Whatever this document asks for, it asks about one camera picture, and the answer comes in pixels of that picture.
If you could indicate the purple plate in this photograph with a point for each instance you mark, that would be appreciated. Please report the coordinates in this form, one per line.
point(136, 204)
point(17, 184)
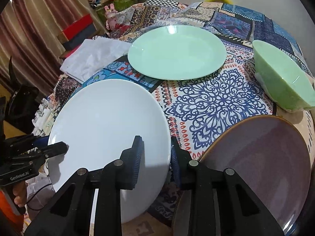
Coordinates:
point(271, 156)

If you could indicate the left hand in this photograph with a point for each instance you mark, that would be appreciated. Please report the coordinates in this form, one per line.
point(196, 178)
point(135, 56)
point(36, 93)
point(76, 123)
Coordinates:
point(20, 194)

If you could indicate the pink rabbit toy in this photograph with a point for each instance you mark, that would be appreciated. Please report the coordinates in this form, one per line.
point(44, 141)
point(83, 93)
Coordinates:
point(111, 17)

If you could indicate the white plastic bag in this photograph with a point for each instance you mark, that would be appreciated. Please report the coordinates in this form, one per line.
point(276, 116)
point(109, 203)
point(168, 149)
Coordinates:
point(92, 56)

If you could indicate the mint green bowl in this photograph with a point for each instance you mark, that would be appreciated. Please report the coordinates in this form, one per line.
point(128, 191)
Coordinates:
point(282, 79)

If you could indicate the dark blue box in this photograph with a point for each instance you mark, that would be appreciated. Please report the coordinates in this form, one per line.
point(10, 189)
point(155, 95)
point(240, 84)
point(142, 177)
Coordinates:
point(79, 38)

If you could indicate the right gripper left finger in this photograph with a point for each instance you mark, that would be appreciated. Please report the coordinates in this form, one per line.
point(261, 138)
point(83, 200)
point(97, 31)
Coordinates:
point(86, 192)

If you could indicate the green box of clutter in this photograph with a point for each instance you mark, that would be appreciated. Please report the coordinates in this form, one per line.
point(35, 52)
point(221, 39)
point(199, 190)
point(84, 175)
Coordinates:
point(119, 5)

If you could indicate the mint green plate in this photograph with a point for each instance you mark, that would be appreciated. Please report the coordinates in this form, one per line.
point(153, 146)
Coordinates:
point(177, 53)

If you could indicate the white plate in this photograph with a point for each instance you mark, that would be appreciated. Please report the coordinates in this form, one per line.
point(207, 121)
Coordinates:
point(98, 123)

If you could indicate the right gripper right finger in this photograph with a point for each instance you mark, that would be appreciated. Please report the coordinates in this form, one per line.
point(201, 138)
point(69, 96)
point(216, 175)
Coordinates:
point(221, 201)

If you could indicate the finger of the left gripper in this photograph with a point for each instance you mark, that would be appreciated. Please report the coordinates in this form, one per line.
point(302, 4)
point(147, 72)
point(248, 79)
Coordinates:
point(53, 150)
point(25, 143)

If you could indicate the striped brown curtain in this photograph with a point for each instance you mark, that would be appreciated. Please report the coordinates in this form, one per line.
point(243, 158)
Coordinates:
point(29, 30)

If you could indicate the red box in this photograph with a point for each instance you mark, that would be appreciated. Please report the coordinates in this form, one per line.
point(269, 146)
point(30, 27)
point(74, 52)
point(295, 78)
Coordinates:
point(72, 30)

